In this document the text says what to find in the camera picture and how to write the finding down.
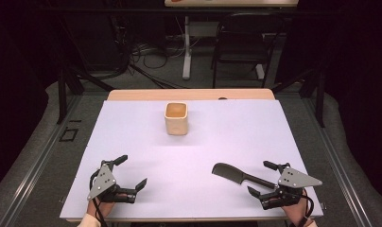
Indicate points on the person's left hand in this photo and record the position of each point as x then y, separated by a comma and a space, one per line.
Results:
99, 208

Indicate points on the black folding chair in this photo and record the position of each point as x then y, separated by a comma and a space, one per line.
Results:
242, 41

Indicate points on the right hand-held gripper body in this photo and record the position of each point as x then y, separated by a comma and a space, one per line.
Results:
294, 179

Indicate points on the black metal stand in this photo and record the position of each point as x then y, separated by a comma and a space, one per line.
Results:
320, 94
62, 94

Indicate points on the aluminium floor rail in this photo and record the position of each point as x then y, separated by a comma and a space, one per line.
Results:
340, 170
38, 160

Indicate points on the person's right hand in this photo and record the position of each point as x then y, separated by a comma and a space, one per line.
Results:
298, 213

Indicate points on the white-legged desk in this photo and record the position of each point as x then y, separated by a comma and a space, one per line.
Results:
187, 63

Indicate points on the wooden table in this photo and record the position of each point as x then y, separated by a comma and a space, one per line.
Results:
132, 94

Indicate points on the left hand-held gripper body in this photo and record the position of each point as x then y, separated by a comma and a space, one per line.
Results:
102, 183

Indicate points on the beige square utensil holder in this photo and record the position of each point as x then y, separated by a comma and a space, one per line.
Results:
176, 124

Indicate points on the white table mat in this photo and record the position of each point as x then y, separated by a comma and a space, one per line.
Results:
192, 151

